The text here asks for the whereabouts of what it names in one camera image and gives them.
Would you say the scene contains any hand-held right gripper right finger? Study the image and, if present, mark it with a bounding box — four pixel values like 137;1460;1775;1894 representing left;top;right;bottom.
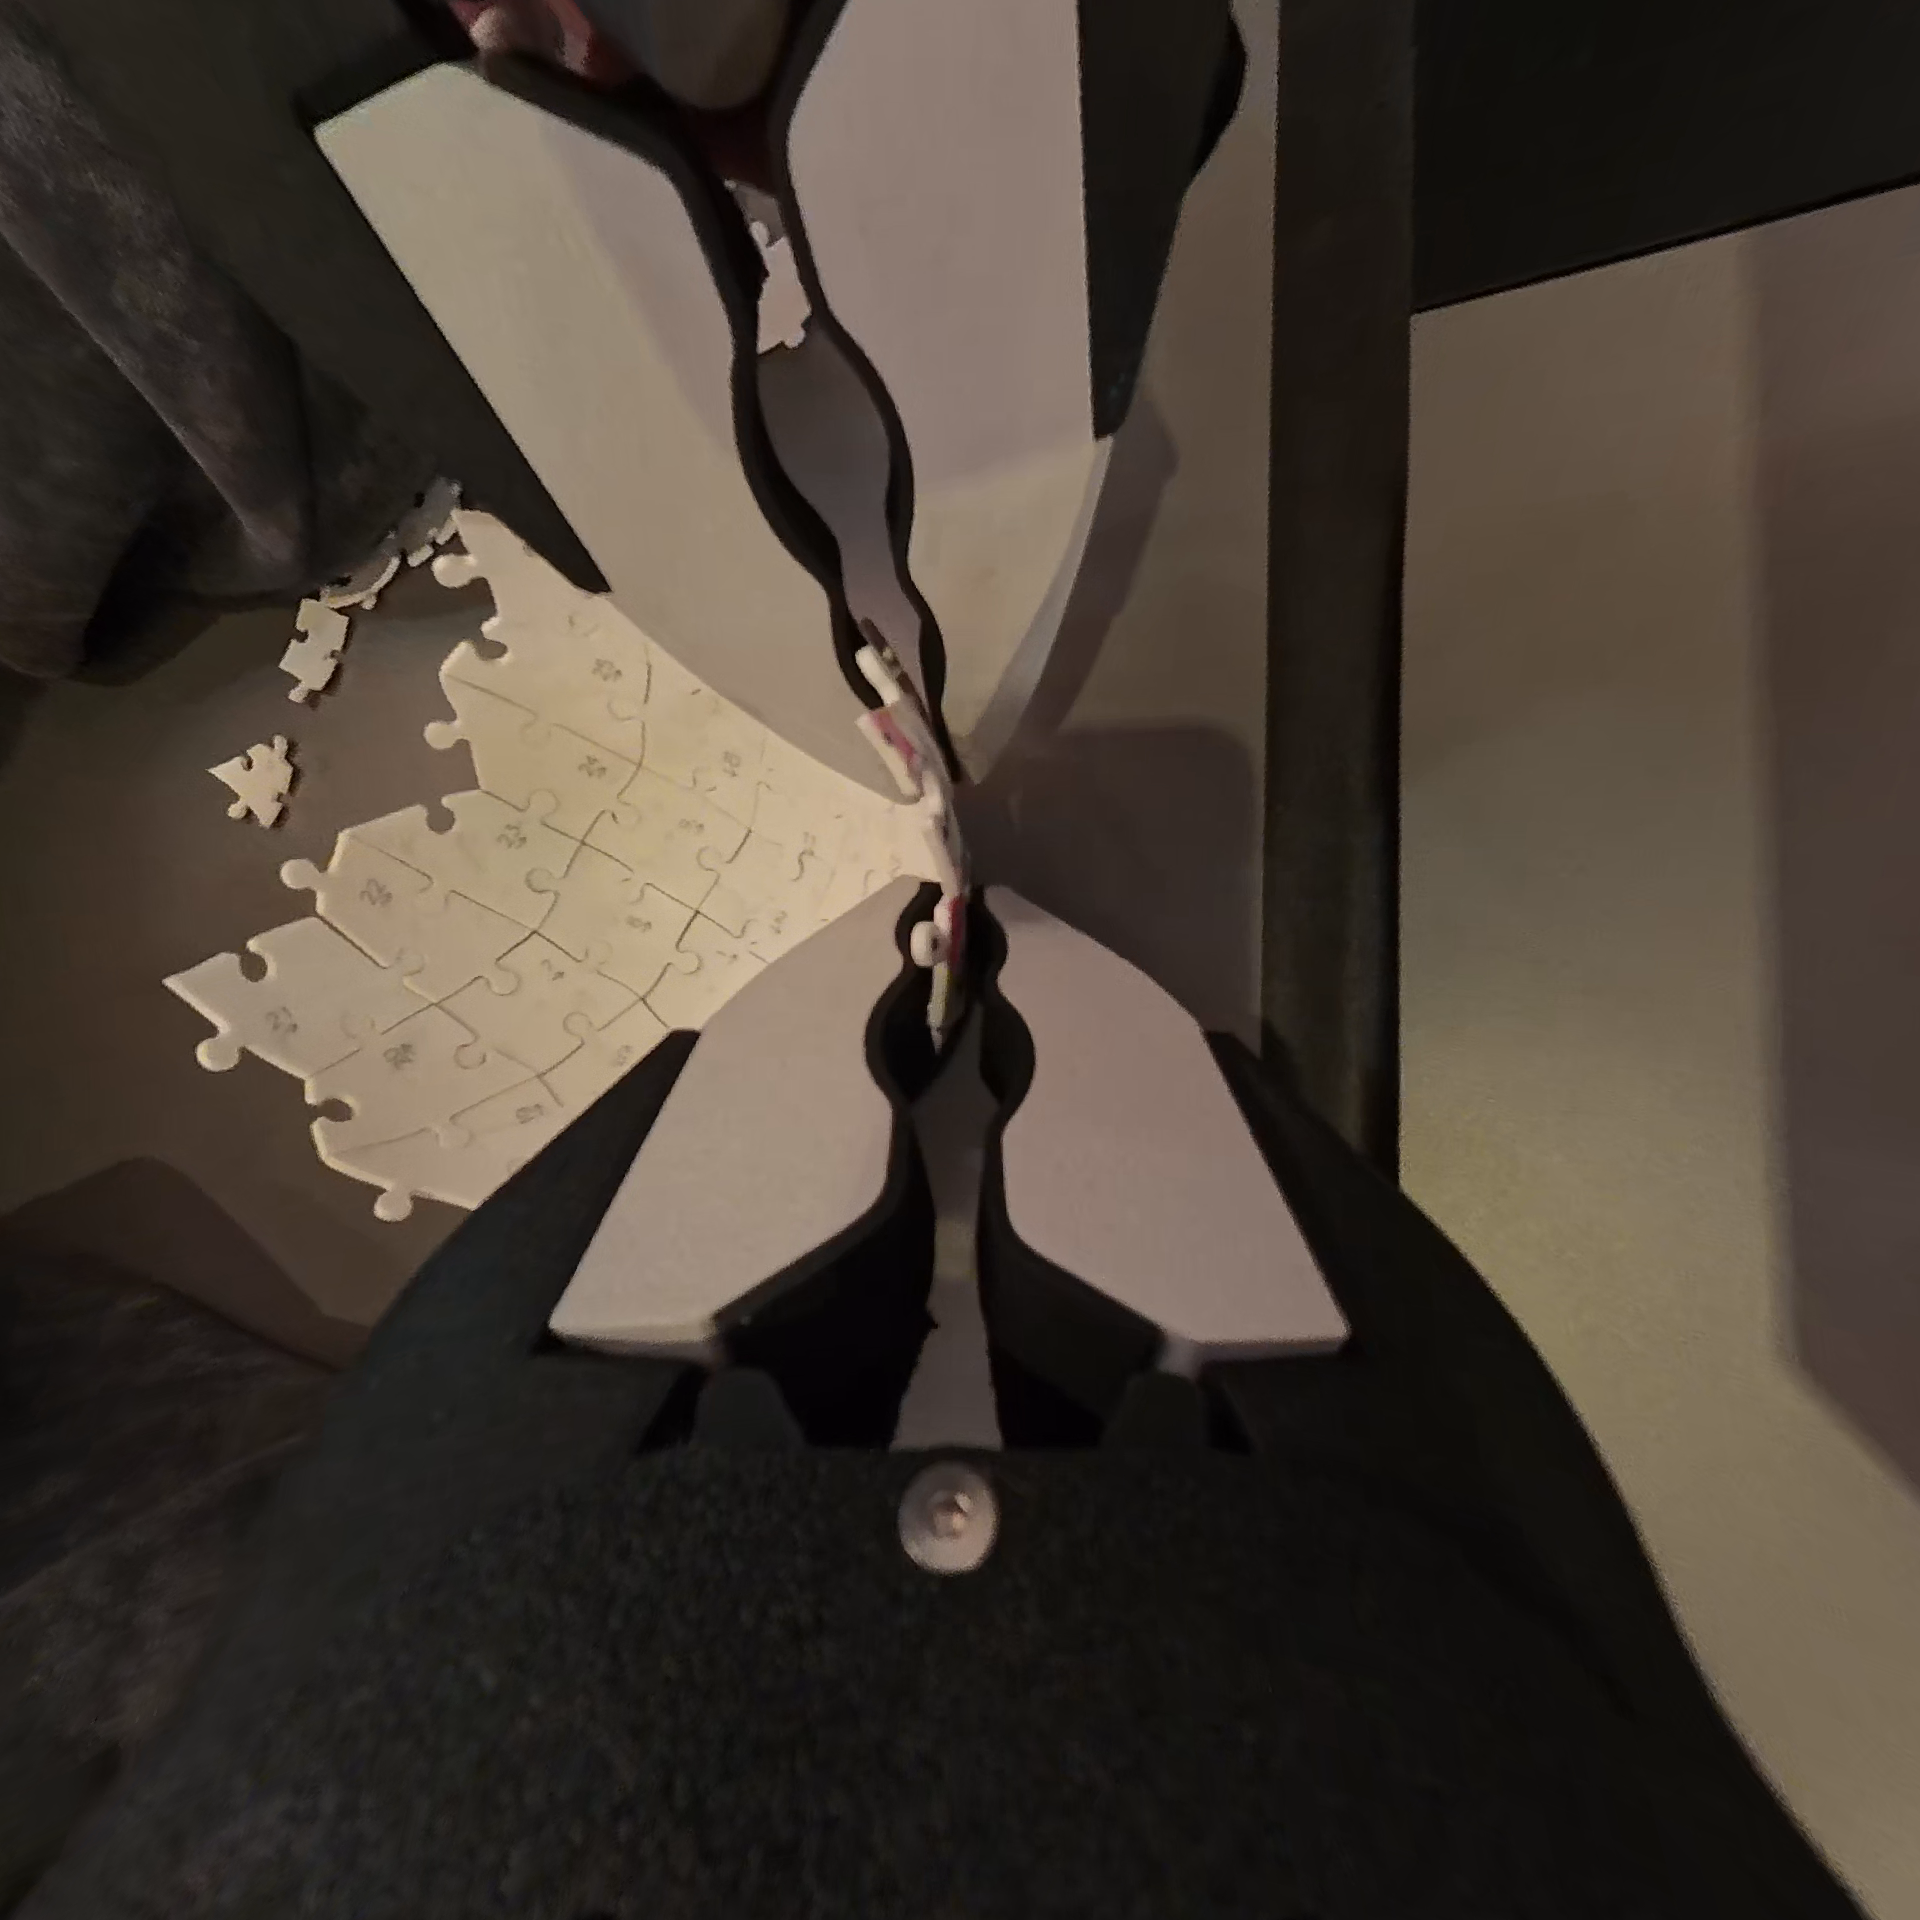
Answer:
961;883;1354;1370

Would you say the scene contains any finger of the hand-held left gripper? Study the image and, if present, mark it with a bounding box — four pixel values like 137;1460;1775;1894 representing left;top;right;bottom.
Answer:
310;65;944;800
767;0;1181;771

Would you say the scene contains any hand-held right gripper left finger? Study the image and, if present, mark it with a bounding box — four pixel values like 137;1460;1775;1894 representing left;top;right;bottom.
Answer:
545;875;953;1367

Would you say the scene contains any partly built white puzzle ball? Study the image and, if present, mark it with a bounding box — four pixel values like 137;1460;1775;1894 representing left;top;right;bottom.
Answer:
164;512;979;1221

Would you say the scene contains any white puzzle piece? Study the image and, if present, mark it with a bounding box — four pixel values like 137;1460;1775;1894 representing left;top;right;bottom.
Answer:
843;619;934;788
740;191;825;364

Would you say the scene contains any person's left hand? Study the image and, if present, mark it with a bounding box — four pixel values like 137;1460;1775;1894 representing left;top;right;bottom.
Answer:
451;0;790;119

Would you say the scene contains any person's dark clothing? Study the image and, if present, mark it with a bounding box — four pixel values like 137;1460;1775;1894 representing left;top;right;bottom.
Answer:
0;0;601;1920

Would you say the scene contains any black mat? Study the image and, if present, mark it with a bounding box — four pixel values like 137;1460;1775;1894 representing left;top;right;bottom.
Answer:
1411;0;1920;315

